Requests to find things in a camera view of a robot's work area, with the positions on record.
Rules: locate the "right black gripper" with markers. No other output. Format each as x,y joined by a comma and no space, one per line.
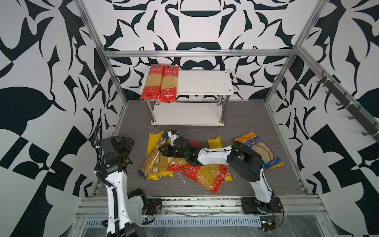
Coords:
165,150

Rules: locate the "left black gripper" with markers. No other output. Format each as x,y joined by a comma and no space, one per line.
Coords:
126,143

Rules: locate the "yellow pastatime spaghetti package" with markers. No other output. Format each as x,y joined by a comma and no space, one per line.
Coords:
164,162

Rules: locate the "orange blue spaghetti package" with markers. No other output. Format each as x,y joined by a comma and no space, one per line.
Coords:
151,158

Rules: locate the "red fusilli bag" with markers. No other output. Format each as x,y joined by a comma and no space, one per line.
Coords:
181,165
210,177

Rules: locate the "red spaghetti package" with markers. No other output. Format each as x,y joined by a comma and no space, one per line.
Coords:
153,83
168,91

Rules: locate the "orange blue pasta bag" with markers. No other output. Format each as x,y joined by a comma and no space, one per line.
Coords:
269,159

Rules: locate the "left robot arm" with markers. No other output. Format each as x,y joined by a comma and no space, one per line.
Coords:
124,208

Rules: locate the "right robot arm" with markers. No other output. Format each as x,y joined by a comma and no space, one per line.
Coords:
243,160

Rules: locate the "small yellow pasta package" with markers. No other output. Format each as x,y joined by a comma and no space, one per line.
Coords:
217,143

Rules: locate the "white two-tier shelf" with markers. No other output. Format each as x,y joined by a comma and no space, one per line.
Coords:
195,113

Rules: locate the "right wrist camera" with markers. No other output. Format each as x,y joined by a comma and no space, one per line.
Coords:
173,135

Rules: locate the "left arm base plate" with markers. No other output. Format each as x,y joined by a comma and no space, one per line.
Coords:
153,206

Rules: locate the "white cable duct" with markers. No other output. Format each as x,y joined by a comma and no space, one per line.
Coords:
207,221

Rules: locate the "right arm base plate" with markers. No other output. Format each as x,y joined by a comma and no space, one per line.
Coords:
253,206

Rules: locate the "aluminium front rail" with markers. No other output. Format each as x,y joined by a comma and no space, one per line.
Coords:
209,206

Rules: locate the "aluminium cage frame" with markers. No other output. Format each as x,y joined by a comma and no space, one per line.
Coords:
273,50

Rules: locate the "wall hook rail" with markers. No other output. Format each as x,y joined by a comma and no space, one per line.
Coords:
355,108

